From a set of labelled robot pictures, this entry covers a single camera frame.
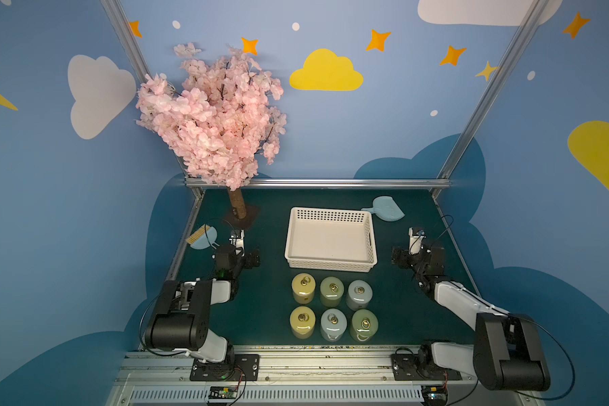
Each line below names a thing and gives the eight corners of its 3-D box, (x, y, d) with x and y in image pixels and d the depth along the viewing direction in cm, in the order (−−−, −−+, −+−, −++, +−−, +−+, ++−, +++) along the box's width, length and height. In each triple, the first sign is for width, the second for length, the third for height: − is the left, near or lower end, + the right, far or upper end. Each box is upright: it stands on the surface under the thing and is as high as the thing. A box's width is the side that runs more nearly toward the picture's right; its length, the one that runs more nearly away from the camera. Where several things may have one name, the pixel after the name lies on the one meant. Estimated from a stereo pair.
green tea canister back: (320, 307, 86) (321, 299, 81) (319, 284, 92) (320, 276, 86) (342, 307, 86) (345, 299, 81) (340, 284, 92) (342, 276, 86)
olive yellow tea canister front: (290, 339, 81) (289, 331, 74) (291, 315, 86) (290, 305, 79) (315, 339, 82) (316, 331, 74) (314, 315, 86) (315, 305, 79)
